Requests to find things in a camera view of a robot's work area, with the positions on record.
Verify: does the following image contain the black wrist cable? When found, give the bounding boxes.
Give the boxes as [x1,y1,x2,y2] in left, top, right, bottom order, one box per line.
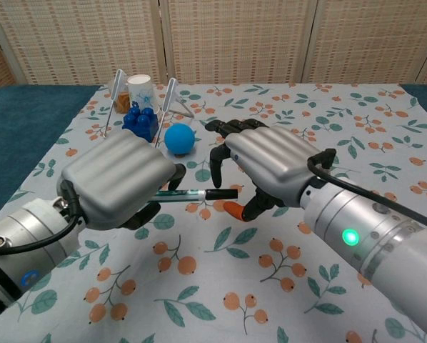
[0,180,81,257]
[307,147,427,234]

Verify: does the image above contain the green white marker body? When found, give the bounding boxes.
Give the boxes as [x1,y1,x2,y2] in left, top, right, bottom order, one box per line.
[147,188,207,207]

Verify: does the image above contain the black marker cap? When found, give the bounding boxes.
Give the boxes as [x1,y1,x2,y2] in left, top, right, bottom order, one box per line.
[204,188,238,201]

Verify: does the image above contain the woven bamboo folding screen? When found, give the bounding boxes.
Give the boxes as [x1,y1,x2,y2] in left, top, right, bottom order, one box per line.
[0,0,427,91]

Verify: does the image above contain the clear cup with brown snack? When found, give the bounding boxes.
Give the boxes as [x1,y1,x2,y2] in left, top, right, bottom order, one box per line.
[108,80,132,114]

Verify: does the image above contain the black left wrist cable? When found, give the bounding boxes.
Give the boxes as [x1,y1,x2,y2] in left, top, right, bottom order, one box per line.
[0,180,81,257]

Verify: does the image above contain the blue ball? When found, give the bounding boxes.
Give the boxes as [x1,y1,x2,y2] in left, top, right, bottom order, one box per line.
[164,122,196,157]

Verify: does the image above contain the white paper cup blue print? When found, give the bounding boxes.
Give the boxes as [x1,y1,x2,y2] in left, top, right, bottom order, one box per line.
[126,74,158,116]

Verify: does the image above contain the blue toy building brick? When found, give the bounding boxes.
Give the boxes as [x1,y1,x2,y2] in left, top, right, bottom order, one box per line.
[122,102,160,143]

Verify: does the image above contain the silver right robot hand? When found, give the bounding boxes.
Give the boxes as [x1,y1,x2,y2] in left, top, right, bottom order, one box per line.
[203,119,323,222]

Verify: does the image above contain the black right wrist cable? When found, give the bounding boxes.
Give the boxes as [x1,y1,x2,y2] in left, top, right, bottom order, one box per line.
[307,147,427,234]

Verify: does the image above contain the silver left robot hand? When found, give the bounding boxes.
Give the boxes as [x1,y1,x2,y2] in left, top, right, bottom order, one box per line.
[57,129,186,230]

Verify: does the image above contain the floral fruit print tablecloth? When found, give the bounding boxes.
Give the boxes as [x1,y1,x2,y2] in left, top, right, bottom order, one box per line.
[0,82,427,343]

